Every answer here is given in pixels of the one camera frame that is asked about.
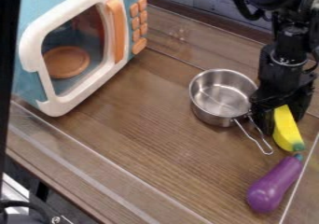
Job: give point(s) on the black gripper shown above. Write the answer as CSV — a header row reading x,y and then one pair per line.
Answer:
x,y
285,84

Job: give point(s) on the yellow toy banana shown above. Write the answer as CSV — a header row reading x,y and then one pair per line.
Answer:
x,y
285,133

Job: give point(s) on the silver pot with wire handle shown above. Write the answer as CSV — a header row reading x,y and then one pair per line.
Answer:
x,y
219,95

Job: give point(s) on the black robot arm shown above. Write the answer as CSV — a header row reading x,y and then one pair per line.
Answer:
x,y
288,60

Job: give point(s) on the purple toy eggplant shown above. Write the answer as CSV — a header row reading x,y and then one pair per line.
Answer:
x,y
267,190

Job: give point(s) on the orange microwave turntable plate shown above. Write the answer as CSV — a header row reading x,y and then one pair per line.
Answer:
x,y
65,61

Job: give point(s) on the blue toy microwave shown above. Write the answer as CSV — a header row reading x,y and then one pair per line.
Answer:
x,y
106,27

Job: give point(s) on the dark foreground post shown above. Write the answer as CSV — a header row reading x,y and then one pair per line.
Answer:
x,y
9,9

